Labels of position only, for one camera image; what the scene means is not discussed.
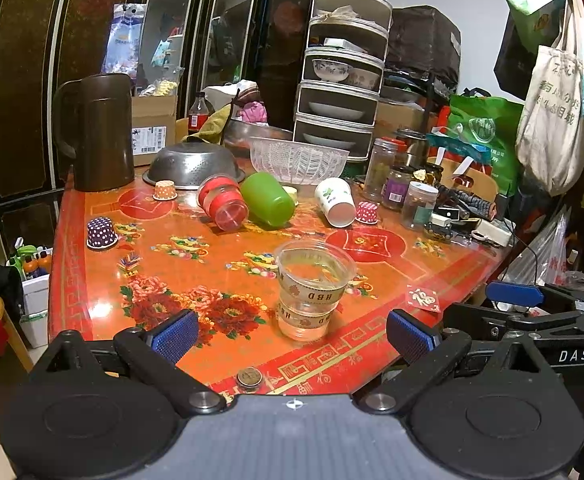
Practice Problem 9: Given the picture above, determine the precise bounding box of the red paper square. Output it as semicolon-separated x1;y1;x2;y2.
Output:
406;285;443;313

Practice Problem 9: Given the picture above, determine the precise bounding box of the white tote bag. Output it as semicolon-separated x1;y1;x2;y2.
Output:
516;0;584;197

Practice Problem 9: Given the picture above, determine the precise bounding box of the black ribbed handle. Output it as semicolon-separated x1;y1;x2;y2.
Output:
437;185;498;220

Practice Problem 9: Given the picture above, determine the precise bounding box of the bronze coin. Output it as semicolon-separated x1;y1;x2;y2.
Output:
236;367;263;390

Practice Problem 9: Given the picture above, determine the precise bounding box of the clear patterned plastic bowl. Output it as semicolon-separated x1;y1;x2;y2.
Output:
249;137;349;186

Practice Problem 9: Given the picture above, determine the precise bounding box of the pink cloth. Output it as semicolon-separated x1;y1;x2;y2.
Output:
241;101;269;125

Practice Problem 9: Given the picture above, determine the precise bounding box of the red drink bottle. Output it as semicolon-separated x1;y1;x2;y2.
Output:
188;91;216;136

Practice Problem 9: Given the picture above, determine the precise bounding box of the black paper bag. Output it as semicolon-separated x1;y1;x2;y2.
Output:
494;10;543;101

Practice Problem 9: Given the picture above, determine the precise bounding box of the cardboard box with label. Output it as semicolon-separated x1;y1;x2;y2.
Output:
130;94;179;167

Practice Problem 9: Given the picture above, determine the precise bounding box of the dark wooden wardrobe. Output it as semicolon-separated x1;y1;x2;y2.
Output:
0;0;357;261

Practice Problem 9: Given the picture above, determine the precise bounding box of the blue white plastic packet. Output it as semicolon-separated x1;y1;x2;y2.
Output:
102;3;147;78

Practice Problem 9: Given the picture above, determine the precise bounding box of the tall glass jar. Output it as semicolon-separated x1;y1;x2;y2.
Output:
363;138;399;203

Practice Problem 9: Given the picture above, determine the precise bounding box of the plain cardboard box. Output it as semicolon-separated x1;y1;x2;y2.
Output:
374;101;440;143

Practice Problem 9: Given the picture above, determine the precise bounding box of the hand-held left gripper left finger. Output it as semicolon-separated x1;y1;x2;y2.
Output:
29;308;227;416

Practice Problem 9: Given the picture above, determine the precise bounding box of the glass jar purple label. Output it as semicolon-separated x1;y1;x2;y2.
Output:
382;165;415;210

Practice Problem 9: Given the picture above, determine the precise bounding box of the brown plastic pitcher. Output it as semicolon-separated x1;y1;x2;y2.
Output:
53;73;136;192

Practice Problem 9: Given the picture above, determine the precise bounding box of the steel basin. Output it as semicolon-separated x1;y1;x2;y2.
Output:
222;120;295;158

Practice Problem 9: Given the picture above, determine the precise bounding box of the clear plastic cup printed band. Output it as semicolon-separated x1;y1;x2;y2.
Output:
277;302;336;341
274;240;357;315

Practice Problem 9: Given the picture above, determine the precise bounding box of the white plastic bag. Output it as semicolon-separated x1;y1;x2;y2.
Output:
504;205;584;291

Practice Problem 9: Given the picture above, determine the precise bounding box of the clear plastic jar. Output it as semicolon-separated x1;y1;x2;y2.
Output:
402;181;439;231

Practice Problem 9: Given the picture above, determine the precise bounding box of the black cable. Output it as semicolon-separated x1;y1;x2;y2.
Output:
497;230;541;286

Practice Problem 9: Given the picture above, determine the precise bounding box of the white storage bin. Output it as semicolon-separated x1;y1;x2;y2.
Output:
6;245;52;349

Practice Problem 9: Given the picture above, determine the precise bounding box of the patterned ceramic bowl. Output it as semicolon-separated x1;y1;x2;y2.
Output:
348;67;383;89
313;59;351;82

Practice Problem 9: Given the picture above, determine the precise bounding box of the white plate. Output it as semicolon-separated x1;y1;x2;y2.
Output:
303;132;351;150
308;101;365;117

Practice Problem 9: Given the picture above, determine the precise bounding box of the green plastic cup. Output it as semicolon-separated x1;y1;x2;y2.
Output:
241;172;296;227

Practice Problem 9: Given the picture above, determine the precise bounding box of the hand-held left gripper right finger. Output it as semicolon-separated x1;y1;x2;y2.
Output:
359;309;558;416

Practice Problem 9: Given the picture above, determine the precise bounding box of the purple polka dot cup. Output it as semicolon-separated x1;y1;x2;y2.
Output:
86;217;119;250

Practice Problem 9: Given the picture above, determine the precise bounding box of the white paper cup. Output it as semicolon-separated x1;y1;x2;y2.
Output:
314;177;357;227

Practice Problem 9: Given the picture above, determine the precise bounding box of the black fabric box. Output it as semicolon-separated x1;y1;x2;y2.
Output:
387;6;462;91

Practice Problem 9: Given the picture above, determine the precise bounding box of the steel kettle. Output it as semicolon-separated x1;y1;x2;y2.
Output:
394;129;430;168

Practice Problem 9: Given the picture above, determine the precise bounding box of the yellow-green cloth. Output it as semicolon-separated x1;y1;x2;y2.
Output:
182;107;233;146

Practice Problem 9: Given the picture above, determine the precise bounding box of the small toy car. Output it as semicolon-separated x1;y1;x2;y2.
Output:
424;212;455;241

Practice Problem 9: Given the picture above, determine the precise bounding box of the brown paper bag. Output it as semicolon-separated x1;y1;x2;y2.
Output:
427;157;500;202

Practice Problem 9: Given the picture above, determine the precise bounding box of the green gift box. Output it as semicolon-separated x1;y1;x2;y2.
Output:
506;0;578;51

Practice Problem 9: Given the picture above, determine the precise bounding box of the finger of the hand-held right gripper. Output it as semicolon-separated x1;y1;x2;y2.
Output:
443;302;584;343
486;281;584;312

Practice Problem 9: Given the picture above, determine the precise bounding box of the red glass cup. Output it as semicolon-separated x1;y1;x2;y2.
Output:
197;174;249;232

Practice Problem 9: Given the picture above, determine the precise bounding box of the white power adapter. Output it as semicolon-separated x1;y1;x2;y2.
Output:
472;220;515;247

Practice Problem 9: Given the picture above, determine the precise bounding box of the green shopping bag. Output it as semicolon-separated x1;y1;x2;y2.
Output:
446;94;525;197

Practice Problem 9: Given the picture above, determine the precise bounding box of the steel colander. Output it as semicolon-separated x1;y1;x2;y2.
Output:
142;142;247;190

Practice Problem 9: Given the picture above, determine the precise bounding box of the white stacked dish rack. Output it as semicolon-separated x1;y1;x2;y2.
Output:
293;0;393;162

